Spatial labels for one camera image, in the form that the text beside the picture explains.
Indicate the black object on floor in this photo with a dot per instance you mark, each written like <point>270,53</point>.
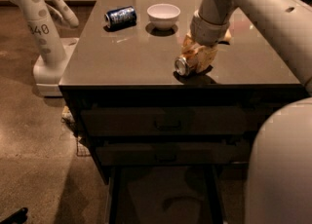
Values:
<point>18,217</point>

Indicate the yellow sponge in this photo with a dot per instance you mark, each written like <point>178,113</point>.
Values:
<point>227,36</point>

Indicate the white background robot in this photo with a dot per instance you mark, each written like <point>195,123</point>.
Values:
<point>42,18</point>

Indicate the top drawer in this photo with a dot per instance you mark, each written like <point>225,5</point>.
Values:
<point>148,121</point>

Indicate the blue soda can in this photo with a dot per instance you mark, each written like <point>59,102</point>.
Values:
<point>120,17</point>

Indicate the open bottom drawer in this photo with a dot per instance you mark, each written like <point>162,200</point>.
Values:
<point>164,195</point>

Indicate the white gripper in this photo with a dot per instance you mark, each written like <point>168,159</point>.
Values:
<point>205,31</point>

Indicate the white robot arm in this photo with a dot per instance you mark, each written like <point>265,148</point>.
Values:
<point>279,184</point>

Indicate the dark drawer cabinet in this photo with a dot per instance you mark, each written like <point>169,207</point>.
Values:
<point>134,66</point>

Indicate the white bowl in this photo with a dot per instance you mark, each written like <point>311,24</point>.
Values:
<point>163,16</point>

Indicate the orange soda can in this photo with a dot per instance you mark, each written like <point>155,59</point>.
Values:
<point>184,66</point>

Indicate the middle drawer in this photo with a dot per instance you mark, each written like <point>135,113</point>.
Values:
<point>177,153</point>

